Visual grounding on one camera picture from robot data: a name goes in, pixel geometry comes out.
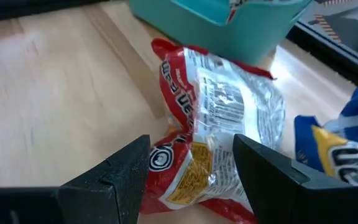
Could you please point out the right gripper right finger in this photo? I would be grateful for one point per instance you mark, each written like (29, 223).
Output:
(272, 186)

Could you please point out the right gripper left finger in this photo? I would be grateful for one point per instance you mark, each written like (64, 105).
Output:
(113, 186)

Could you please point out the blue Maruchan ramen packet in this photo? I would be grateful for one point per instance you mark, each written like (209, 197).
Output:
(337, 149)

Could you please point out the red Maruchan ramen packet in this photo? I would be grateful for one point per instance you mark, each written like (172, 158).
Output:
(228, 102)
(235, 9)

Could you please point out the teal plastic bin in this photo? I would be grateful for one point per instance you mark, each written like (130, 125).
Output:
(213, 34)

